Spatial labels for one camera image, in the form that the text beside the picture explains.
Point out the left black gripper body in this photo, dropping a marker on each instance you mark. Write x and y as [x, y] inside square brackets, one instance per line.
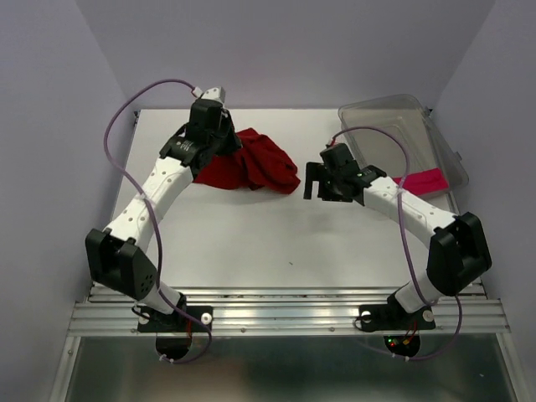
[214, 138]

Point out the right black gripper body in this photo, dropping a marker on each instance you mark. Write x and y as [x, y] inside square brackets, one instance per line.
[332, 191]

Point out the dark red t shirt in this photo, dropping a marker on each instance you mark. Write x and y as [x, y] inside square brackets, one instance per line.
[260, 163]

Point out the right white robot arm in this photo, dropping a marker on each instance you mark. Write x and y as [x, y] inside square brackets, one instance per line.
[457, 247]

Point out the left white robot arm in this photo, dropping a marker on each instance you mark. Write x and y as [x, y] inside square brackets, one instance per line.
[117, 254]

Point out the clear plastic bin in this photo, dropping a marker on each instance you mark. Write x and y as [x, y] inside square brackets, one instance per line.
[396, 134]

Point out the pink rolled t shirt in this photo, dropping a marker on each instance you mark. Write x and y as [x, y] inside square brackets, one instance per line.
[424, 183]

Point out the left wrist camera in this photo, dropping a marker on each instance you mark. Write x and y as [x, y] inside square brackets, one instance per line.
[217, 93]

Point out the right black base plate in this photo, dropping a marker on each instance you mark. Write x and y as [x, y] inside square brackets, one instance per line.
[386, 318]

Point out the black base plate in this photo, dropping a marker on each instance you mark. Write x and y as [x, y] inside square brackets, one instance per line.
[386, 318]
[152, 321]

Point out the aluminium rail frame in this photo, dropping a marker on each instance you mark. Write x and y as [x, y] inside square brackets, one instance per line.
[283, 344]

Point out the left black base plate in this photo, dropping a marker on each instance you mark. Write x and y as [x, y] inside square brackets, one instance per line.
[152, 321]

